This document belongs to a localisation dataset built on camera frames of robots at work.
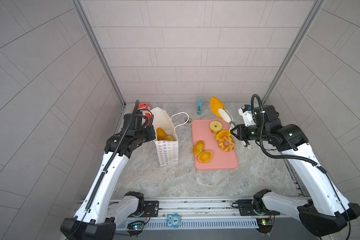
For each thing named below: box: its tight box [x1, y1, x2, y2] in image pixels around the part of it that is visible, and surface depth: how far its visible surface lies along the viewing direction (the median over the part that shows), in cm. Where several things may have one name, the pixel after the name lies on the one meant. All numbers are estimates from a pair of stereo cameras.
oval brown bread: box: [210, 97, 226, 119], surface depth 76 cm
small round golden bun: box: [193, 140, 205, 156], surface depth 88 cm
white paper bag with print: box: [150, 107, 179, 167], surface depth 77 cm
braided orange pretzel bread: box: [218, 135, 235, 153], surface depth 93 cm
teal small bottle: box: [197, 97, 203, 116], surface depth 107 cm
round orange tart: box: [197, 150, 213, 164], surface depth 86 cm
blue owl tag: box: [166, 213, 182, 228], surface depth 68 cm
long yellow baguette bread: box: [156, 127, 168, 141], surface depth 93 cm
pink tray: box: [192, 119, 239, 171], surface depth 93 cm
